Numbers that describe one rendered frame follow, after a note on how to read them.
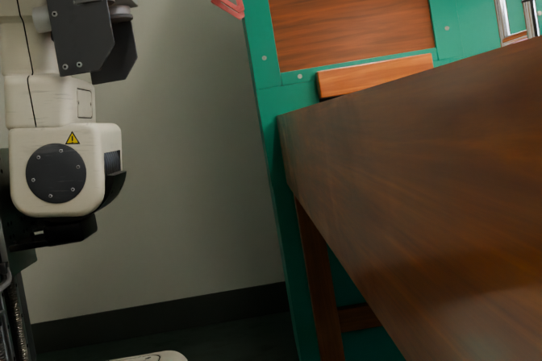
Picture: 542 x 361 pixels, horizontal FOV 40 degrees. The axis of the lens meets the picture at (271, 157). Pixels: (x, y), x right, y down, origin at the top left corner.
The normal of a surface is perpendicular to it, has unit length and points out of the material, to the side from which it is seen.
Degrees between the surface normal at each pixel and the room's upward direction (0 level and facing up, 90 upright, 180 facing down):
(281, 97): 90
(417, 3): 90
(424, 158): 90
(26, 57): 90
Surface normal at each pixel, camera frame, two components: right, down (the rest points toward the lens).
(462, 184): -0.99, 0.16
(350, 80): 0.04, 0.04
